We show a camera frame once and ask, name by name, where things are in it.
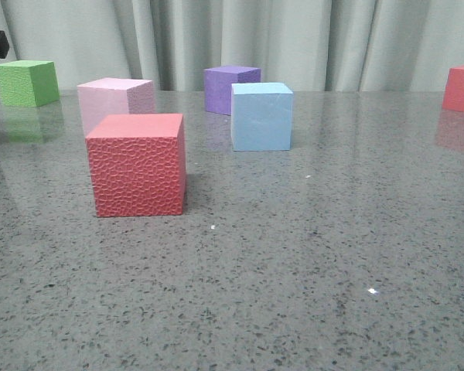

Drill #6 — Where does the green foam cube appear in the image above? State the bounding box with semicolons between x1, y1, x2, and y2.
0;60;60;107

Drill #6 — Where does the light blue foam cube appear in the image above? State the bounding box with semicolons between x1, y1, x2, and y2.
230;82;294;151

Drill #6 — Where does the red foam cube far right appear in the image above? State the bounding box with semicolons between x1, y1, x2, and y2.
442;65;464;112

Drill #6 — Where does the grey-green curtain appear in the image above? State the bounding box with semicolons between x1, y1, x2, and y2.
0;1;464;91

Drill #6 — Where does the large red foam cube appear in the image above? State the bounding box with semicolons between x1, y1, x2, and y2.
85;114;186;217

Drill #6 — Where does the pink foam cube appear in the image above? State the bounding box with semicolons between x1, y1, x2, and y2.
77;77;155;135

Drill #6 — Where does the purple foam cube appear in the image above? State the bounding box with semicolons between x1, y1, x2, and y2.
203;66;261;115

